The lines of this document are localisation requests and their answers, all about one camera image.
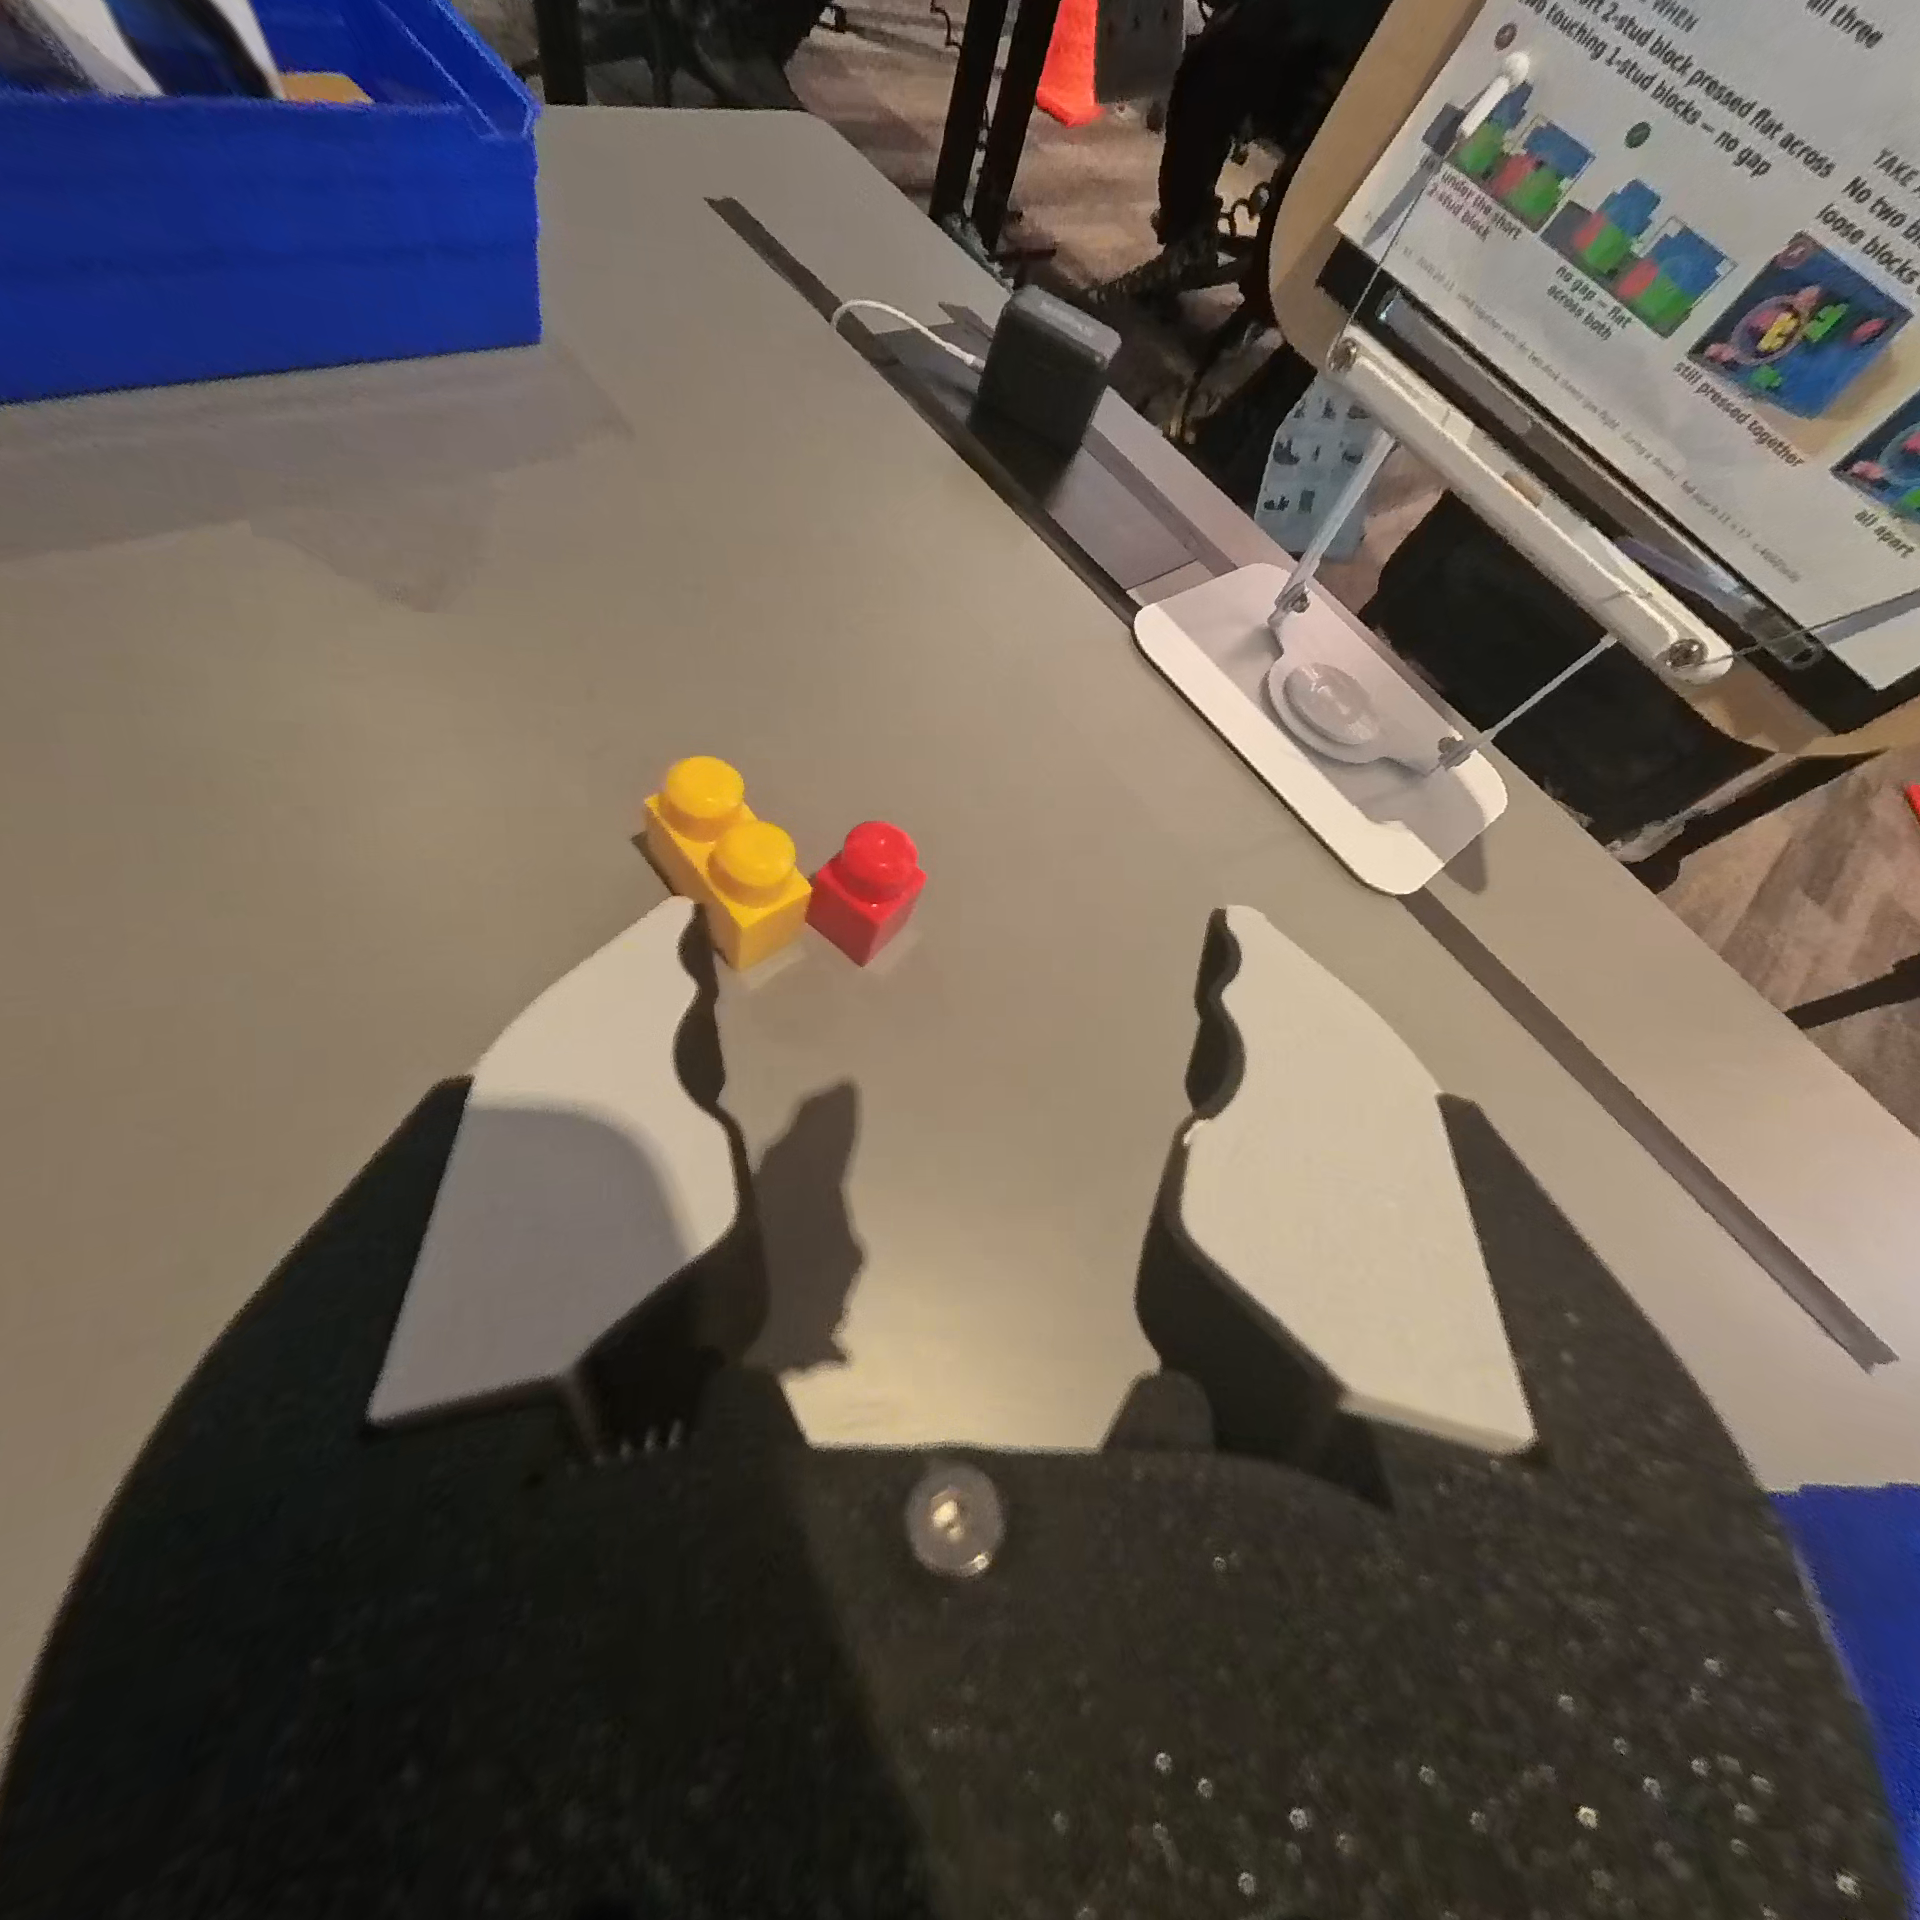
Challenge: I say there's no white document stand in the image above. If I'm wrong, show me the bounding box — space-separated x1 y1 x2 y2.
1130 0 1920 895

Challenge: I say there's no black office chair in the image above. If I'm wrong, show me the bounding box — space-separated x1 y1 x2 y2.
1357 495 1846 857

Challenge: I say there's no wooden desk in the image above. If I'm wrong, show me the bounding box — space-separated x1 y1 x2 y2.
929 0 1050 255

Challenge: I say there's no yellow two-stud mega block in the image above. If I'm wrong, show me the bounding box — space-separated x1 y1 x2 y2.
642 753 810 971

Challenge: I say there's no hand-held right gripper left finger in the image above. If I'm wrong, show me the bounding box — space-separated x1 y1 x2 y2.
367 895 769 1456

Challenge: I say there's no printed instruction sheet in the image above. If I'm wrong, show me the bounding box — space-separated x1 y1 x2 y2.
1335 0 1920 693

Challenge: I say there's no red mega block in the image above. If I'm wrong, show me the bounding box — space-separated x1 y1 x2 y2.
804 821 927 967

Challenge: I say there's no small printed card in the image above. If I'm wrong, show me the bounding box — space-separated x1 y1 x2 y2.
1256 382 1397 564

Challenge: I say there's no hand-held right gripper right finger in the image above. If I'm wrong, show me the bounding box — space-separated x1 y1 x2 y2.
1135 902 1543 1461

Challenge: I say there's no white charger cable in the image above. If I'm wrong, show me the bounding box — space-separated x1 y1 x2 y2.
829 296 992 376

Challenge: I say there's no black power adapter cube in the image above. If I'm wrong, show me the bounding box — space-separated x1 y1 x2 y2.
970 285 1125 452

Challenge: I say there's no orange traffic cone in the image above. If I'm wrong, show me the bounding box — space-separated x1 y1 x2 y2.
1036 0 1104 127

